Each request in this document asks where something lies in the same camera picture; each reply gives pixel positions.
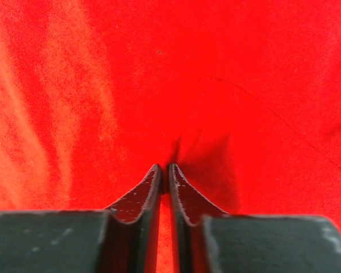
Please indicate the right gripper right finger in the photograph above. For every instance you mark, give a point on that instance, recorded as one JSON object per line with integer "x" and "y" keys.
{"x": 208, "y": 239}

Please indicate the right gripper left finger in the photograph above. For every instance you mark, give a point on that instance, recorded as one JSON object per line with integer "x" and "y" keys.
{"x": 120, "y": 238}

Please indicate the red t shirt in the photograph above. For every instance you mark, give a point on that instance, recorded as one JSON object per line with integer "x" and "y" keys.
{"x": 244, "y": 96}

